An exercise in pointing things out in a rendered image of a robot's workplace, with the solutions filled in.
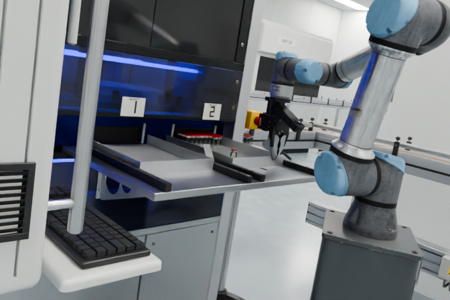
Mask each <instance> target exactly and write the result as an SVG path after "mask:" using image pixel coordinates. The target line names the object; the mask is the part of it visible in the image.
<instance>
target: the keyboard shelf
mask: <svg viewBox="0 0 450 300"><path fill-rule="evenodd" d="M160 270H161V260H160V259H159V258H157V257H156V256H155V255H154V254H152V253H151V254H150V255H149V256H144V257H141V258H135V259H131V260H125V261H122V262H116V263H112V264H108V265H102V266H99V267H92V268H89V269H81V268H80V267H79V266H78V265H77V264H76V263H75V262H74V261H73V260H72V259H71V258H70V257H69V256H68V255H67V254H66V253H65V252H64V251H63V250H62V249H61V248H60V247H59V246H58V245H57V244H56V243H55V242H54V241H53V240H52V239H51V238H50V237H48V236H47V235H46V234H45V236H44V249H43V256H42V268H41V273H44V275H45V276H46V277H47V278H49V280H50V281H51V282H52V283H53V284H54V286H55V287H56V288H57V289H58V290H59V291H60V292H63V293H68V292H72V291H77V290H80V289H85V288H89V287H93V286H97V285H102V284H105V283H110V282H113V281H119V280H122V279H127V278H131V277H136V276H139V275H144V274H147V273H152V272H155V271H160Z"/></svg>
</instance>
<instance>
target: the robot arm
mask: <svg viewBox="0 0 450 300"><path fill-rule="evenodd" d="M366 23H367V25H366V29H367V30H368V32H369V33H370V37H369V39H368V43H369V46H367V47H365V48H363V49H361V50H359V51H357V52H355V53H353V54H351V55H349V56H347V57H346V58H344V59H342V60H340V61H338V62H336V63H334V64H328V63H325V62H318V61H317V60H313V59H310V58H305V59H299V58H298V54H297V53H294V52H286V51H278V52H277V54H276V58H275V61H274V69H273V77H272V82H271V83H272V84H271V91H270V95H271V96H270V97H267V96H266V97H265V100H267V101H268V103H267V111H266V112H264V113H260V114H259V118H258V127H257V128H258V129H262V131H269V135H268V139H267V140H266V141H263V142H262V146H263V147H264V148H265V149H266V150H268V151H270V153H271V158H272V160H276V159H277V157H278V156H279V154H280V153H281V151H282V150H283V147H284V146H285V144H286V142H287V139H288V137H289V128H290V129H291V130H292V131H293V132H301V131H302V130H303V129H304V128H305V125H304V124H303V123H302V122H301V121H300V120H299V119H298V118H297V117H296V116H295V115H294V114H293V113H292V112H291V111H290V110H289V109H288V108H287V107H286V106H285V103H291V99H290V98H292V95H293V87H294V82H300V83H304V84H314V85H318V86H326V87H332V88H336V89H345V88H348V87H349V86H350V85H351V84H352V82H353V80H355V79H357V78H359V77H361V80H360V83H359V85H358V89H357V91H356V94H355V97H354V99H353V102H352V105H351V107H350V111H349V113H348V116H347V119H346V121H345V124H344V127H343V129H342V133H341V135H340V137H339V138H337V139H334V140H333V141H332V142H331V146H330V148H329V151H324V152H321V153H320V154H319V155H318V156H317V158H316V160H315V164H314V176H315V179H316V182H317V184H318V186H319V188H320V189H321V190H322V191H323V192H324V193H326V194H328V195H331V196H338V197H342V196H354V201H353V202H352V204H351V206H350V207H349V209H348V211H347V212H346V215H345V216H344V221H343V226H344V227H345V228H346V229H348V230H349V231H351V232H353V233H356V234H359V235H360V236H365V237H367V238H372V239H376V240H395V239H396V238H397V234H398V223H397V217H396V206H397V202H398V197H399V193H400V187H401V184H402V179H403V175H404V168H405V161H404V159H402V158H400V157H397V156H394V155H390V154H387V153H383V152H380V151H376V150H373V149H372V146H373V144H374V141H375V139H376V136H377V134H378V131H379V128H380V126H381V124H382V121H383V118H384V115H385V113H386V110H387V108H388V105H389V103H390V100H391V98H392V95H393V93H394V90H395V88H396V85H397V82H398V79H399V78H400V75H401V72H402V69H403V67H404V64H405V62H406V60H407V59H408V58H410V57H412V56H420V55H422V54H425V53H427V52H430V51H431V50H434V49H435V48H438V47H439V46H440V45H442V44H443V43H444V42H446V40H447V39H448V38H449V36H450V8H449V7H448V6H447V5H446V4H445V3H444V2H442V1H440V0H374V1H373V2H372V4H371V5H370V7H369V9H368V11H367V14H366ZM280 84H281V85H280ZM285 85H286V86H285ZM260 118H261V122H260ZM259 123H260V125H259Z"/></svg>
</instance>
